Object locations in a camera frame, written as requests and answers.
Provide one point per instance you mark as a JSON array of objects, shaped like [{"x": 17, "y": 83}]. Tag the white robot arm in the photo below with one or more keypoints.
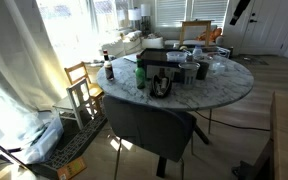
[{"x": 239, "y": 10}]

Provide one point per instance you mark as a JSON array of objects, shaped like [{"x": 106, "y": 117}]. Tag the clear plastic measuring cup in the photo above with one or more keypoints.
[{"x": 188, "y": 75}]

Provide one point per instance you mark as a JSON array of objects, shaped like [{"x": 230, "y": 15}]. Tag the plastic cup with dark contents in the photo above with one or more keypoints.
[{"x": 202, "y": 70}]

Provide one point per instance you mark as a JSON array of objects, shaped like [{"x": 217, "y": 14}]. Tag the green bottle red cap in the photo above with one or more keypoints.
[{"x": 140, "y": 75}]

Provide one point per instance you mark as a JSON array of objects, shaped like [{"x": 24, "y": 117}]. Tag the black open box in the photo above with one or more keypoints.
[{"x": 157, "y": 56}]

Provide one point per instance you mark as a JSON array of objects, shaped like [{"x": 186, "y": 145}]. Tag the grey upholstered chair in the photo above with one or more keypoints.
[{"x": 147, "y": 126}]

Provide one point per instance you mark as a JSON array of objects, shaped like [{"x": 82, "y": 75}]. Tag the dark sauce bottle red cap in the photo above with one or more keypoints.
[{"x": 109, "y": 68}]

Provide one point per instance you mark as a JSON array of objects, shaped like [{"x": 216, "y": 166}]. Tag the round clear plastic tub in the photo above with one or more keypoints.
[{"x": 176, "y": 56}]

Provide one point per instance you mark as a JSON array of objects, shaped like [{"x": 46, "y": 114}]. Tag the white sofa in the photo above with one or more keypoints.
[{"x": 127, "y": 43}]

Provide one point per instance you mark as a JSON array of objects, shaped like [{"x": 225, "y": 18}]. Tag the wooden child chair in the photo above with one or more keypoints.
[{"x": 92, "y": 88}]

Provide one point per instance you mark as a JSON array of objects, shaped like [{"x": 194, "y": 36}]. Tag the white bottle blue cap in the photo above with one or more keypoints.
[{"x": 197, "y": 51}]

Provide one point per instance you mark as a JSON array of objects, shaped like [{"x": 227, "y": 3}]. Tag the white child chair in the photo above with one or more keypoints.
[{"x": 75, "y": 100}]

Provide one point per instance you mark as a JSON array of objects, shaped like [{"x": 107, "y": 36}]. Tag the floor lamp white shade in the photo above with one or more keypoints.
[
  {"x": 145, "y": 10},
  {"x": 134, "y": 14}
]

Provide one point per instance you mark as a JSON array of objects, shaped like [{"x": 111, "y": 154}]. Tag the black table base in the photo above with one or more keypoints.
[{"x": 161, "y": 166}]

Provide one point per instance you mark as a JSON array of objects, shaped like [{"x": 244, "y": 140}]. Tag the clear acrylic container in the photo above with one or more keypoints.
[{"x": 220, "y": 63}]

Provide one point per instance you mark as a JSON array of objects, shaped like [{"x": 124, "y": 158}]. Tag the wooden chair by window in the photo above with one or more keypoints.
[{"x": 196, "y": 23}]

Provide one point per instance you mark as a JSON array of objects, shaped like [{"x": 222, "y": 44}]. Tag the orange plush toy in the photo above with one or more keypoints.
[{"x": 210, "y": 35}]

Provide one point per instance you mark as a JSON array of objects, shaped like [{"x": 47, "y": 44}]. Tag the white window blinds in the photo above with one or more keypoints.
[{"x": 184, "y": 13}]

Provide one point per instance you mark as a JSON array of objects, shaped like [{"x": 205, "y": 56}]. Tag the black lattice crate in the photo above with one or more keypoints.
[{"x": 74, "y": 143}]

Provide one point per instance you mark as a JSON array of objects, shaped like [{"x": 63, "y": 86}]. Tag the orange cardboard box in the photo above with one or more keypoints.
[{"x": 71, "y": 168}]

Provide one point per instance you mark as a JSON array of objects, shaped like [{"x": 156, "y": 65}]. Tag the clear plastic storage bin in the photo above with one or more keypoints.
[{"x": 44, "y": 140}]

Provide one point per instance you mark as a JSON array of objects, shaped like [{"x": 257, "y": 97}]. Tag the white sheer curtain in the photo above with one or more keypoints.
[{"x": 14, "y": 60}]

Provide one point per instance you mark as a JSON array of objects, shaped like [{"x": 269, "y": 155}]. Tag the light wooden bench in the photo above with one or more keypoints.
[{"x": 287, "y": 140}]

